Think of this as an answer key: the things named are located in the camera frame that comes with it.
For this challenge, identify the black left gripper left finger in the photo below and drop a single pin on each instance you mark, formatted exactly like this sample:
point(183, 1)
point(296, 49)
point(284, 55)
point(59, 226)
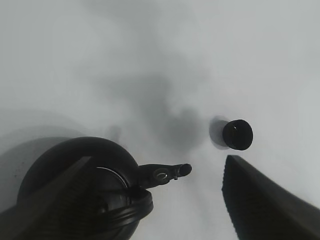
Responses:
point(19, 219)

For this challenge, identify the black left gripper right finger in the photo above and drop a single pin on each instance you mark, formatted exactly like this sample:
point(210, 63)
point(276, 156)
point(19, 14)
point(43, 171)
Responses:
point(260, 209)

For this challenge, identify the black round teapot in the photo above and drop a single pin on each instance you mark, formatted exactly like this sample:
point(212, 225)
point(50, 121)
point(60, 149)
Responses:
point(110, 196)

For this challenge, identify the small black teacup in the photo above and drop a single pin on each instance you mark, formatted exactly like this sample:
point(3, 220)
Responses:
point(238, 134)

